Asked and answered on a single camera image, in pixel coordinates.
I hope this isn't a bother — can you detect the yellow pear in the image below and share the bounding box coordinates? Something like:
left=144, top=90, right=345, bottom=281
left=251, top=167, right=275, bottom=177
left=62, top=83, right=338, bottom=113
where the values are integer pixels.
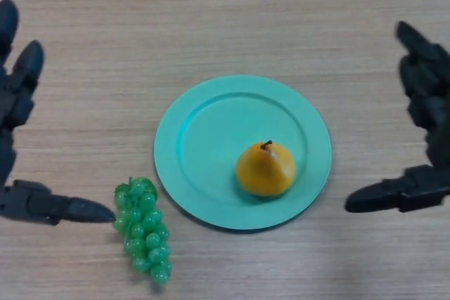
left=235, top=140, right=297, bottom=198

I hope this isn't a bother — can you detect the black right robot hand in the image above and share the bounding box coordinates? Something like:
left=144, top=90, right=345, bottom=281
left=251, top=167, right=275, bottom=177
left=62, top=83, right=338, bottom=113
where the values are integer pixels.
left=344, top=20, right=450, bottom=214

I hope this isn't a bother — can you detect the round teal plate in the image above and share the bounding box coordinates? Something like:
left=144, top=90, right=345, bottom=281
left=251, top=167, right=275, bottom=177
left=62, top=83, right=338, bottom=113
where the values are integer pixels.
left=153, top=74, right=332, bottom=233

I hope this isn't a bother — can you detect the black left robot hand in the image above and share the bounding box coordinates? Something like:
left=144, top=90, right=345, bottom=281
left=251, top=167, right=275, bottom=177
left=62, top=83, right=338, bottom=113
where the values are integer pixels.
left=0, top=0, right=117, bottom=226

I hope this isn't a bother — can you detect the green grape bunch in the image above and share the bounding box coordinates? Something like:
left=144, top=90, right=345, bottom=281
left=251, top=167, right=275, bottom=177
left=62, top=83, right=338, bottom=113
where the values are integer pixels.
left=112, top=176, right=173, bottom=286

